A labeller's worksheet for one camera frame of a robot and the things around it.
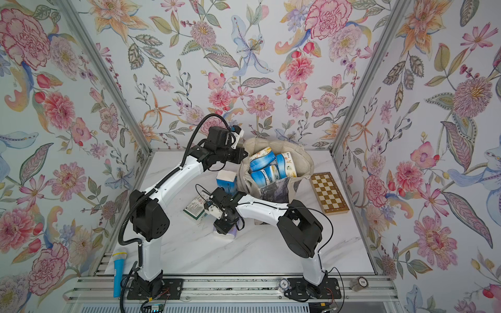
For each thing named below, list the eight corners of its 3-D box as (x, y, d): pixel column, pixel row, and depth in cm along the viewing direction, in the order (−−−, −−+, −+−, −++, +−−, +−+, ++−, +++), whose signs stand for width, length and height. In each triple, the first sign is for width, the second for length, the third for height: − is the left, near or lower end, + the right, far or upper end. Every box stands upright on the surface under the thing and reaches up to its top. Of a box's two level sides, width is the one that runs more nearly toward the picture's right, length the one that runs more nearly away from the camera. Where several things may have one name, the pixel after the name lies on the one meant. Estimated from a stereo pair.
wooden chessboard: (324, 216, 96) (326, 212, 93) (308, 177, 111) (310, 173, 108) (346, 213, 97) (349, 209, 94) (328, 175, 112) (330, 171, 109)
